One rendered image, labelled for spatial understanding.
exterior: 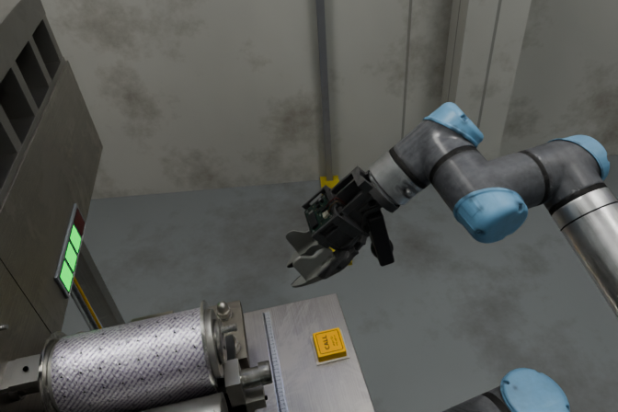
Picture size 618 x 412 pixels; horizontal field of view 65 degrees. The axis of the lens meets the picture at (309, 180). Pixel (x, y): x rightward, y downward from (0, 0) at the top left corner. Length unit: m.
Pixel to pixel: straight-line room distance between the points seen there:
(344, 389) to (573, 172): 0.75
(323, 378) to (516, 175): 0.76
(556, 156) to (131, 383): 0.71
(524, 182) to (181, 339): 0.56
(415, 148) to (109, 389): 0.60
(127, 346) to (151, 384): 0.07
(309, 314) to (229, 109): 1.79
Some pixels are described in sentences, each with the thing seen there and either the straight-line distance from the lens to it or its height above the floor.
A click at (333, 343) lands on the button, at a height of 0.92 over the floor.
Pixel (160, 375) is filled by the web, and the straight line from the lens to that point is 0.86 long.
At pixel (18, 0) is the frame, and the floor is 1.65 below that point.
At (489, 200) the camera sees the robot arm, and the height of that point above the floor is 1.59.
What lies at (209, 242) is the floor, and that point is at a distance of 2.88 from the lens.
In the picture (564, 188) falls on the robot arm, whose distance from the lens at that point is 0.68.
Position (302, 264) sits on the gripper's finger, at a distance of 0.73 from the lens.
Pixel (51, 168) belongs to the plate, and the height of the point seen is 1.35.
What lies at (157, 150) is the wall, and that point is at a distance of 3.13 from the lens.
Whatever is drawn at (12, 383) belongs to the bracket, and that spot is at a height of 1.29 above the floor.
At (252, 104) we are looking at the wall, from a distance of 2.87.
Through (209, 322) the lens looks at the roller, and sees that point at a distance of 0.85.
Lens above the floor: 1.97
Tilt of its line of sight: 38 degrees down
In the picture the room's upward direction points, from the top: 5 degrees counter-clockwise
